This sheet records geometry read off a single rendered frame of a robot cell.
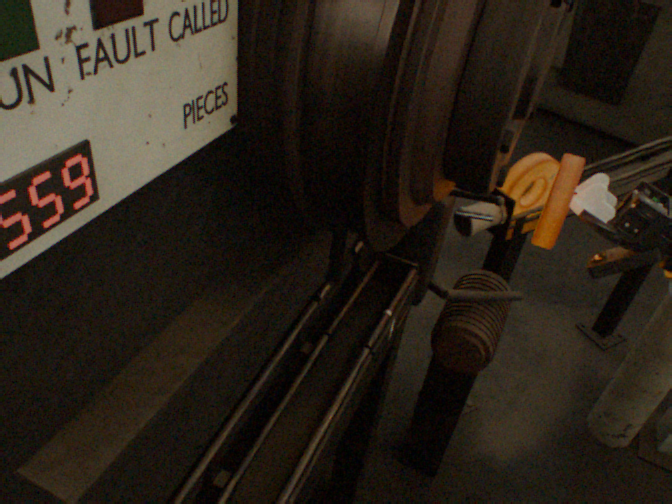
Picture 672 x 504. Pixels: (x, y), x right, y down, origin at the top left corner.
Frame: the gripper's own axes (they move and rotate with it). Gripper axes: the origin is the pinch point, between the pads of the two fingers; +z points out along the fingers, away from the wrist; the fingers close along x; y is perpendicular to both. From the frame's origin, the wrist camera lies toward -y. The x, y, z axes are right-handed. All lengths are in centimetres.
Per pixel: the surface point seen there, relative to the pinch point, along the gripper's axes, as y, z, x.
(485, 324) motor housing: -31.2, -5.5, 0.7
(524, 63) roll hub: 27, 17, 41
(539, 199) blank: -15.9, -2.1, -24.9
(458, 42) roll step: 26, 22, 44
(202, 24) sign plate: 21, 37, 53
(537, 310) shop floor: -77, -34, -76
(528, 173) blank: -9.7, 3.8, -19.4
